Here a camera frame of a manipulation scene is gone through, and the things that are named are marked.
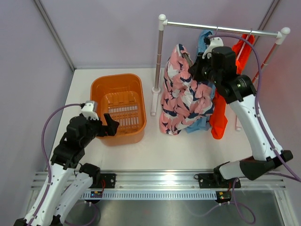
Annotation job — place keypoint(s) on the light blue mesh shorts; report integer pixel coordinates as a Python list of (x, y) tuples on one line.
[(202, 123)]

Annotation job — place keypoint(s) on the grey hanger of pink shorts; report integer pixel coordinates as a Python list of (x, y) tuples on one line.
[(187, 58)]

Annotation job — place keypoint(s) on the white slotted cable duct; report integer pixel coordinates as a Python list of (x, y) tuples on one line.
[(149, 195)]

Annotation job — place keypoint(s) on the pink navy patterned shorts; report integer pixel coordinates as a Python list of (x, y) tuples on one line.
[(184, 100)]

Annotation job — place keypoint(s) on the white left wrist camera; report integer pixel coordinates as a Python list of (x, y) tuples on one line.
[(89, 110)]

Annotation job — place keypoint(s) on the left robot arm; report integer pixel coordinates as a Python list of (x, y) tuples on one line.
[(55, 201)]

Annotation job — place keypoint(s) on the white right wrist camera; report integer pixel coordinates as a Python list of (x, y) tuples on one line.
[(214, 42)]

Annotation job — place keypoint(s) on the orange plastic tub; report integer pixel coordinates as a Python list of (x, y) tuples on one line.
[(121, 96)]

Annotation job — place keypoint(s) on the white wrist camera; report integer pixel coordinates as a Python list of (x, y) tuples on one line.
[(89, 110), (214, 42)]

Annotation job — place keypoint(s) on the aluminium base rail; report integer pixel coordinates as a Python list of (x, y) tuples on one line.
[(181, 180)]

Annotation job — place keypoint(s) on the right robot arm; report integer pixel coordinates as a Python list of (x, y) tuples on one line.
[(267, 154)]

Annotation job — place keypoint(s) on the orange mesh shorts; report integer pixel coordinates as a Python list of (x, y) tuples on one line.
[(218, 120)]

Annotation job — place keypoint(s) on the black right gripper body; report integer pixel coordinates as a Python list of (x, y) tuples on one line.
[(203, 71)]

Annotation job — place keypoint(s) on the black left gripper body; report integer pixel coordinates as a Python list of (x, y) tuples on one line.
[(95, 128)]

